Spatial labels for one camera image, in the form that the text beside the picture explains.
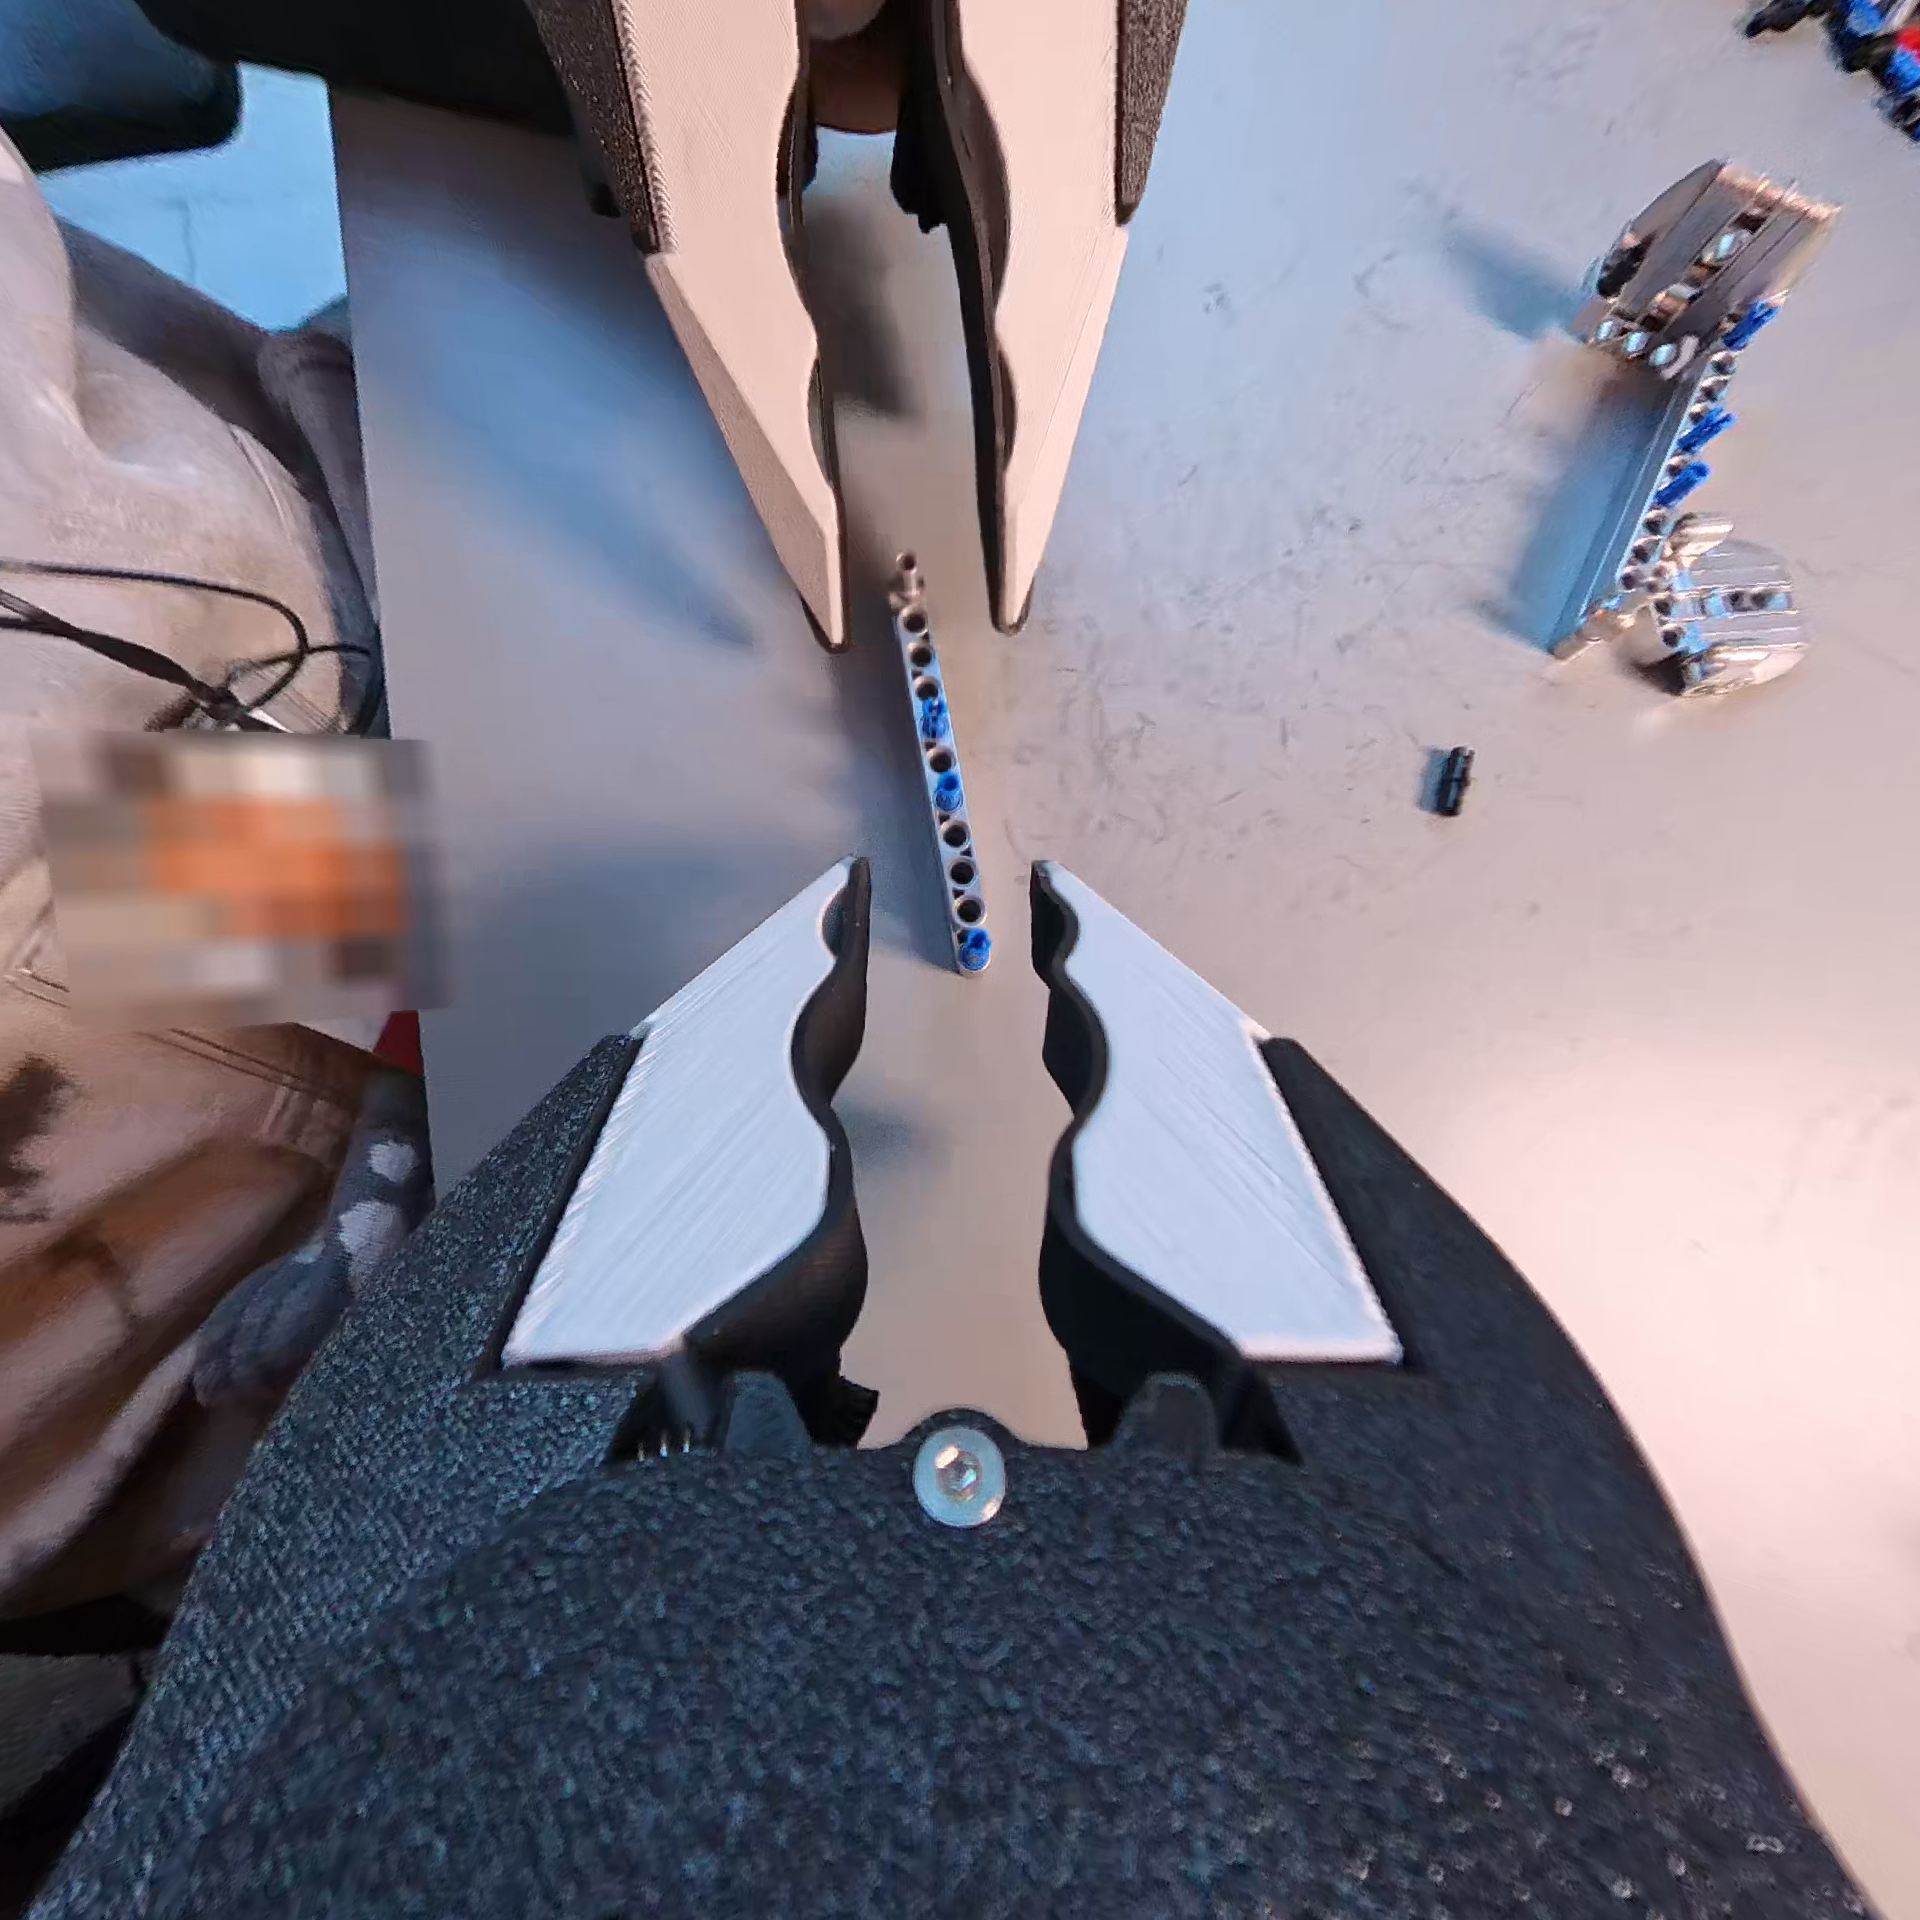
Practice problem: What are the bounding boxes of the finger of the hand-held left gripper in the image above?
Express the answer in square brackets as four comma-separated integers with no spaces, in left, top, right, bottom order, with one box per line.
[935,0,1134,635]
[614,0,847,649]

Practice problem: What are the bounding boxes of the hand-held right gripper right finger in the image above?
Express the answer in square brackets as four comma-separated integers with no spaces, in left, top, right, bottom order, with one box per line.
[1028,862,1407,1449]

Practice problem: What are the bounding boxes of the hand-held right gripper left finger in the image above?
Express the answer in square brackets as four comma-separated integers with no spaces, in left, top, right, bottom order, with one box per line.
[497,858,879,1449]

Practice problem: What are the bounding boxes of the grey beam with blue pins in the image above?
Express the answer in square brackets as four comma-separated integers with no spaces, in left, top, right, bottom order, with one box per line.
[887,593,993,980]

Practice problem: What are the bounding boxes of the grey desk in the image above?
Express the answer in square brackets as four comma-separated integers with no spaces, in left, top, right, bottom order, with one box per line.
[328,0,1920,1907]

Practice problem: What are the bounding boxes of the black ribbed cloth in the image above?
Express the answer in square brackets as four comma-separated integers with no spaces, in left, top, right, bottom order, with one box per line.
[135,0,578,99]

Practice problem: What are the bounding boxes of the dark blue chair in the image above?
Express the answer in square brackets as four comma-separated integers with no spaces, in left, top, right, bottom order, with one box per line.
[0,0,244,169]

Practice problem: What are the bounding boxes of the long grey beam panel assembly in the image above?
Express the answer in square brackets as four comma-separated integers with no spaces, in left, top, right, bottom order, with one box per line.
[1545,159,1844,663]

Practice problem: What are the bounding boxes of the silver curved toy panel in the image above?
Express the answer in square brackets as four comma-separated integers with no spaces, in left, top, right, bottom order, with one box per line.
[1633,512,1801,699]

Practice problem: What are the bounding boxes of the pile of colourful toy pieces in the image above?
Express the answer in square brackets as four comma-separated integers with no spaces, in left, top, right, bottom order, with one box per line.
[1744,0,1920,144]

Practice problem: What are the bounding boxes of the thin black cable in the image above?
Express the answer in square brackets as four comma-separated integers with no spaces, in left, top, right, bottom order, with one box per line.
[0,558,383,737]

